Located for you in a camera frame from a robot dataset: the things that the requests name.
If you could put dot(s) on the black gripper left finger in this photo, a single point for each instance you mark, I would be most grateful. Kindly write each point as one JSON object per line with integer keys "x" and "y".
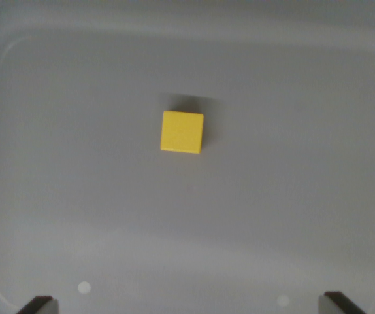
{"x": 40, "y": 305}

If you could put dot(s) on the yellow cube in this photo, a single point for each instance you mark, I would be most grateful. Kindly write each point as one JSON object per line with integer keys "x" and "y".
{"x": 182, "y": 131}

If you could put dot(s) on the grey plastic tray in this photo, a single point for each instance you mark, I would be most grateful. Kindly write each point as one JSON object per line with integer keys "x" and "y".
{"x": 187, "y": 202}

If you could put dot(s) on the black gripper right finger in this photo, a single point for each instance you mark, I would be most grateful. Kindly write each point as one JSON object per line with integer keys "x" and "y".
{"x": 336, "y": 304}

